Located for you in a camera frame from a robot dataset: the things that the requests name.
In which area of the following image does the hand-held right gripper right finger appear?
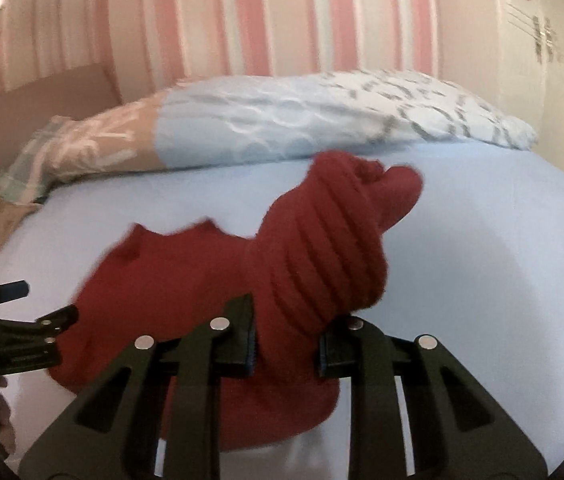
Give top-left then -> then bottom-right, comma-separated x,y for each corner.
316,316 -> 548,480

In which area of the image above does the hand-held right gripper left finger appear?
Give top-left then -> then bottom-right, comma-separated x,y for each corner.
18,294 -> 260,480

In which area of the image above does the red knit sweater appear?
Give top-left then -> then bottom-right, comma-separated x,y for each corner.
49,150 -> 424,453

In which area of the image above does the person's left hand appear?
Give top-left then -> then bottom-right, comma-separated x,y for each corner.
0,375 -> 17,456

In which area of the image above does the brown headboard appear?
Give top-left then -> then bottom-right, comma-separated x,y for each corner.
0,64 -> 122,201

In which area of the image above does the patterned blue beige pillow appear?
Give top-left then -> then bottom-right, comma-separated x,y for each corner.
0,69 -> 539,281

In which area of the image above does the white wardrobe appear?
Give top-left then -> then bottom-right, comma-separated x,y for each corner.
492,0 -> 564,176

